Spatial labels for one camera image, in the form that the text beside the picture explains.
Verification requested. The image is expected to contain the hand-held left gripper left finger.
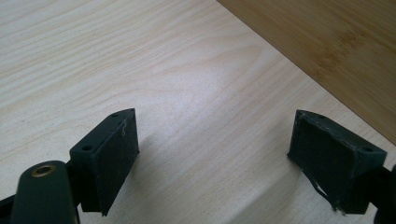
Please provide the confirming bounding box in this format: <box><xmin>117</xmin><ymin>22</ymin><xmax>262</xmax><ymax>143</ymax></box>
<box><xmin>68</xmin><ymin>107</ymin><xmax>140</xmax><ymax>217</ymax></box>

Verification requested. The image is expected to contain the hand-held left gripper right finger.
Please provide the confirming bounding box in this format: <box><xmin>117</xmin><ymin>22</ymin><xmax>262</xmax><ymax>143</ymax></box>
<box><xmin>287</xmin><ymin>109</ymin><xmax>388</xmax><ymax>216</ymax></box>

